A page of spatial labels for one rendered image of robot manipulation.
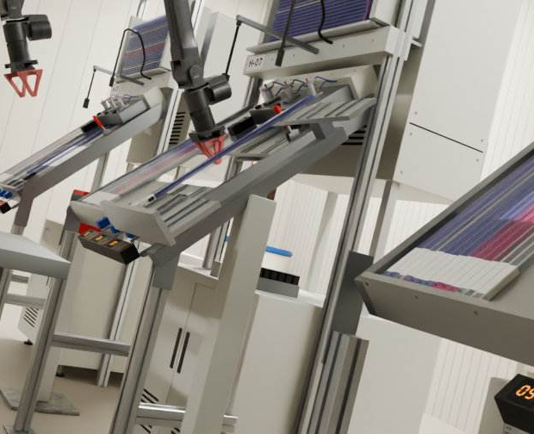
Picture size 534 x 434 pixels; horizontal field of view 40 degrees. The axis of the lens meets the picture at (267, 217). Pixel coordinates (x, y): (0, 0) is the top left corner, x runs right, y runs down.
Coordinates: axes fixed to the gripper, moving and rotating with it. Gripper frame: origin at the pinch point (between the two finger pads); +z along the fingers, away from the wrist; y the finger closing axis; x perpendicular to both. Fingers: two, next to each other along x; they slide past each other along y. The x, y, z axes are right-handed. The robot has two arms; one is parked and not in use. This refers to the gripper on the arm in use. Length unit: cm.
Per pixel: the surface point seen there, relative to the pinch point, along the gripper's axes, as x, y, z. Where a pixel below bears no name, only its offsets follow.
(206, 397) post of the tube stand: 44, -53, 30
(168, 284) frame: 33.5, -25.1, 16.1
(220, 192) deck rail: 12.0, -21.0, 2.8
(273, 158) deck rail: -4.7, -21.3, 0.7
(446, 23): -71, -22, -14
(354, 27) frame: -46, -13, -21
